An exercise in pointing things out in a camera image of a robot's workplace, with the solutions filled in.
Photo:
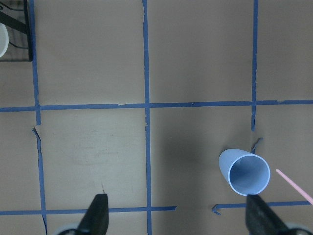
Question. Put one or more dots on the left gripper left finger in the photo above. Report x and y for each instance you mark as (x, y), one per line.
(94, 222)

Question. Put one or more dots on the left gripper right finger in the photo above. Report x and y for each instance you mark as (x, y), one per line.
(262, 220)

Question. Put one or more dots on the light blue plastic cup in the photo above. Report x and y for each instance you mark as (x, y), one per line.
(245, 172)

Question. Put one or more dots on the pink chopstick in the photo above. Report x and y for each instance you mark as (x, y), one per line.
(295, 186)

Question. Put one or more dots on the white mug on rack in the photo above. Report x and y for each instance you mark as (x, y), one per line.
(4, 39)

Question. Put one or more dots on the black wire mug rack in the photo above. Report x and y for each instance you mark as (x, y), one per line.
(15, 15)

